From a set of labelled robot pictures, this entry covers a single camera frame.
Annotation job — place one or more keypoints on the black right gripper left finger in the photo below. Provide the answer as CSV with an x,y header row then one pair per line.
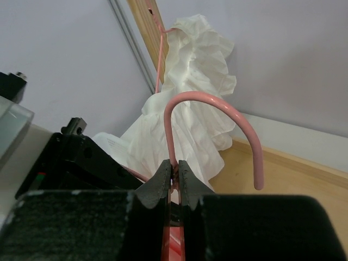
x,y
147,233

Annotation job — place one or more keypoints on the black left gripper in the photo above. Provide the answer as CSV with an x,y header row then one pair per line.
x,y
73,161

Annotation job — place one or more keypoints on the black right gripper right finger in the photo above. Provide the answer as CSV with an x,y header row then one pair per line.
x,y
196,223

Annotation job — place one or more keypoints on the pink wire hanger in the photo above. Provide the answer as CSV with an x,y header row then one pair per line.
x,y
193,126

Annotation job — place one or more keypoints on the white garment on hanger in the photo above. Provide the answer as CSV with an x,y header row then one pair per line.
x,y
196,61

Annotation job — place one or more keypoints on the pink hanger with white garment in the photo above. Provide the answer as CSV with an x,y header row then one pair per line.
x,y
163,33

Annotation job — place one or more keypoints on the wooden clothes rack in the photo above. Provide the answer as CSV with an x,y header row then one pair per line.
x,y
291,67

